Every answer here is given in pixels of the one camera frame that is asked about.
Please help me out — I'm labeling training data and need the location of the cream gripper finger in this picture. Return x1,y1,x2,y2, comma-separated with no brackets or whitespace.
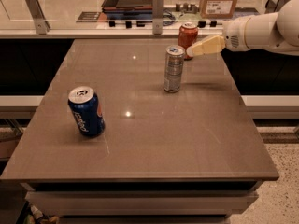
187,35,225,57

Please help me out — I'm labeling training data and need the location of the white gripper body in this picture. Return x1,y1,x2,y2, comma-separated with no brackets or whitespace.
223,16,249,51

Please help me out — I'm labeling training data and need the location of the red coke can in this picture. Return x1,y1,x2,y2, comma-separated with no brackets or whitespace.
178,22,198,50

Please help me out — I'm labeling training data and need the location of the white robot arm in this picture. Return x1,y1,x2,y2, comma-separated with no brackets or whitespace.
187,0,299,57

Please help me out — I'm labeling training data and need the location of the tall silver energy drink can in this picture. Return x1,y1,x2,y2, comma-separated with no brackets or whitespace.
164,45,185,92

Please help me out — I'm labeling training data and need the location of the blue pepsi can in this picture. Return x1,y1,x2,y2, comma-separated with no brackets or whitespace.
68,86,105,137

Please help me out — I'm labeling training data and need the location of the cardboard box with label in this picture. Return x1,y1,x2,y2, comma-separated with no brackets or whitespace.
200,0,237,19

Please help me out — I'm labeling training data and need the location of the grey table drawer front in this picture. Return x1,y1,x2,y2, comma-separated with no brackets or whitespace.
26,191,258,216

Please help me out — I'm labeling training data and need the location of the right metal railing post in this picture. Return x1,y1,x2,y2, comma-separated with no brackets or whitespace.
265,0,290,13

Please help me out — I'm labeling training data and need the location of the metal railing post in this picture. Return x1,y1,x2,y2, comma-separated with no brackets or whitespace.
152,0,164,35
25,0,50,35
265,0,290,13

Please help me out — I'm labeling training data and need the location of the middle metal railing post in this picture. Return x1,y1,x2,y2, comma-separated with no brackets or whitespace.
152,0,164,35

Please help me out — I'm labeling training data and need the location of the left metal railing post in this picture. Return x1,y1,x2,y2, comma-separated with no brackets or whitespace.
25,0,50,35

